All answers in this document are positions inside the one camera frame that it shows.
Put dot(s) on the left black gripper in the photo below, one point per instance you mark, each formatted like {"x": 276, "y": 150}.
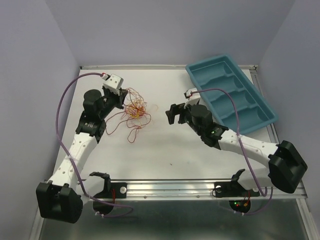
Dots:
{"x": 120, "y": 98}

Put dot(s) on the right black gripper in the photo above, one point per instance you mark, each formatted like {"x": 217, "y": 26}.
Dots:
{"x": 175, "y": 109}

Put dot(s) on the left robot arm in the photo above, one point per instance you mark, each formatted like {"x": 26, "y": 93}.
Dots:
{"x": 63, "y": 196}

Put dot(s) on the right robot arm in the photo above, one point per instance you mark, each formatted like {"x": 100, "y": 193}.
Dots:
{"x": 283, "y": 166}

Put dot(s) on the teal plastic tray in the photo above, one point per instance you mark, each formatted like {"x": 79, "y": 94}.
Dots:
{"x": 229, "y": 94}

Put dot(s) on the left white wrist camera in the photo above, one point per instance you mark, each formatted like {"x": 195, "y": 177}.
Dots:
{"x": 112, "y": 82}

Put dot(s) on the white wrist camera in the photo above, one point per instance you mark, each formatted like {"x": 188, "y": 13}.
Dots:
{"x": 192, "y": 97}
{"x": 112, "y": 82}

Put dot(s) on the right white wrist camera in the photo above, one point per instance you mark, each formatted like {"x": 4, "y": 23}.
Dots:
{"x": 192, "y": 97}

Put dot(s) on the aluminium rail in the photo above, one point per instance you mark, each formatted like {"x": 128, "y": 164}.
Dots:
{"x": 179, "y": 190}

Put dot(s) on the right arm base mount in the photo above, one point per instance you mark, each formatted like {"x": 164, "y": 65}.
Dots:
{"x": 232, "y": 189}

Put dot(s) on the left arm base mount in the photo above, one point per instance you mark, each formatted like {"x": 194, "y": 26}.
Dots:
{"x": 102, "y": 187}

